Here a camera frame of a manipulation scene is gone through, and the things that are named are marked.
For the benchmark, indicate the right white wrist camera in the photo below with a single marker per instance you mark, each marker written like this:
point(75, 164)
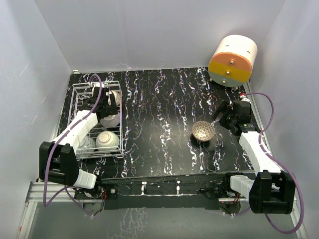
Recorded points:
point(244, 98)

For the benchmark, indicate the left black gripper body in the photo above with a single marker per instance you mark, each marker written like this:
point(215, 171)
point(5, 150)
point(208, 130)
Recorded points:
point(110, 109)

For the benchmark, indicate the orange yellow cylindrical drawer unit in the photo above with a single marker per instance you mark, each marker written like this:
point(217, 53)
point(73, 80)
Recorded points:
point(232, 63)

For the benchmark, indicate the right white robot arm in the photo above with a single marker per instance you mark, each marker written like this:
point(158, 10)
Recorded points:
point(273, 189)

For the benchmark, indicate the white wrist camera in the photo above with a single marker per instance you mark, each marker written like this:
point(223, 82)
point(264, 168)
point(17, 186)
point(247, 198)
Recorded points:
point(244, 98)
point(96, 85)

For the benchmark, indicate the purple striped bowl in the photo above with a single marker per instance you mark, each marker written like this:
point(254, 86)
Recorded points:
point(110, 121)

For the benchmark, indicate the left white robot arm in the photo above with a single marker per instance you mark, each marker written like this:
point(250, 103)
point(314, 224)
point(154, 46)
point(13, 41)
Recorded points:
point(57, 159)

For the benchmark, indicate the brown lattice patterned bowl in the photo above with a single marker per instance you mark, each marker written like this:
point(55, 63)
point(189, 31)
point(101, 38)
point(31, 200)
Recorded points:
point(203, 131)

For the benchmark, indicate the red patterned bowl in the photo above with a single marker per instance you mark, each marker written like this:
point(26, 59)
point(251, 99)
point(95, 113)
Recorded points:
point(86, 147)

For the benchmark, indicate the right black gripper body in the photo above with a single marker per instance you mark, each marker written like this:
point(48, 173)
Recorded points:
point(228, 119)

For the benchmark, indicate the pink spoked patterned bowl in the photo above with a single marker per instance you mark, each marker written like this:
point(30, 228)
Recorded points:
point(117, 97)

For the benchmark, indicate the black front base frame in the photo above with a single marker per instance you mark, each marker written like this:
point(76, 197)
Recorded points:
point(206, 191)

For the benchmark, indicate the white wire dish rack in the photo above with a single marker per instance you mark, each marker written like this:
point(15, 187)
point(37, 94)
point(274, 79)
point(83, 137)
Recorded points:
point(83, 91)

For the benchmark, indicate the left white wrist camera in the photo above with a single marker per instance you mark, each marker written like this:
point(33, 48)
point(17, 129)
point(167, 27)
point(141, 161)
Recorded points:
point(96, 85)

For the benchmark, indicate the green patterned bowl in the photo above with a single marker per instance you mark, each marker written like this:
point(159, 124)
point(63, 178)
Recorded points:
point(107, 141)

